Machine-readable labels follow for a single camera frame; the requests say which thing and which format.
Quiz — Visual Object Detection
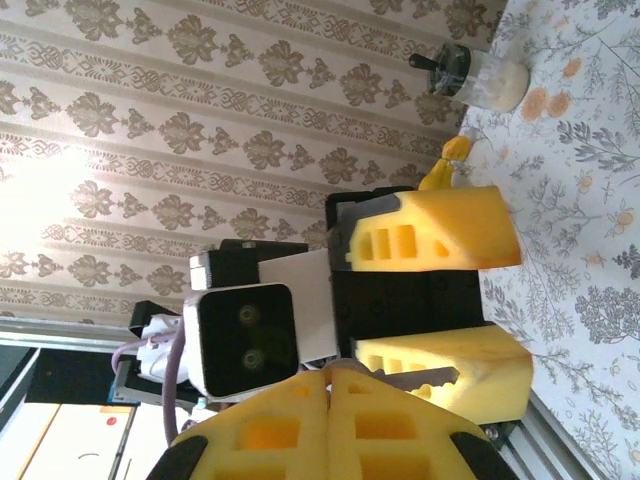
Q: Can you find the floral tablecloth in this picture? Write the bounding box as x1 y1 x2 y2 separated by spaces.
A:
459 0 640 480

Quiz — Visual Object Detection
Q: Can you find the silver key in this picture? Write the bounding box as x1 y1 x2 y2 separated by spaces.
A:
333 357 462 396

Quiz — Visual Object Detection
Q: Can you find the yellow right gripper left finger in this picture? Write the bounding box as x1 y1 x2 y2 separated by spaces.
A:
147 372 331 480

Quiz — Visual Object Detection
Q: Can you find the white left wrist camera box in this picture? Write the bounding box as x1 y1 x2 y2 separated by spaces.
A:
182 249 339 404

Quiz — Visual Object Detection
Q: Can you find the white board with red dot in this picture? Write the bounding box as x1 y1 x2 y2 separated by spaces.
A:
0 402 137 480

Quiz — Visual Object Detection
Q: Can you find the clear jar with black lid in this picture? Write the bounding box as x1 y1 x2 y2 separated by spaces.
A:
408 42 531 112

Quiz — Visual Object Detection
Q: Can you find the aluminium frame rail with mounts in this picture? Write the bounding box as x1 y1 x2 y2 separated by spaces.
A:
479 389 619 480

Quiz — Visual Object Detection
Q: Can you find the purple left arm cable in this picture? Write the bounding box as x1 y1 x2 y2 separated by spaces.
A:
110 329 187 444

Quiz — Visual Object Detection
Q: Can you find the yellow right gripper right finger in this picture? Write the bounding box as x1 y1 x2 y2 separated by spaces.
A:
329 368 516 480

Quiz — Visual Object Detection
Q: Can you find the aluminium frame post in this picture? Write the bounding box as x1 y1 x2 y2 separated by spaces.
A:
0 325 189 350

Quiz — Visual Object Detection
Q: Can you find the black screen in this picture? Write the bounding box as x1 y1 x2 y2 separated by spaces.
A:
24 348 135 407

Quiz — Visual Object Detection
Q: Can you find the yellow banana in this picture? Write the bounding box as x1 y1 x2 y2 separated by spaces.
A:
418 137 472 192

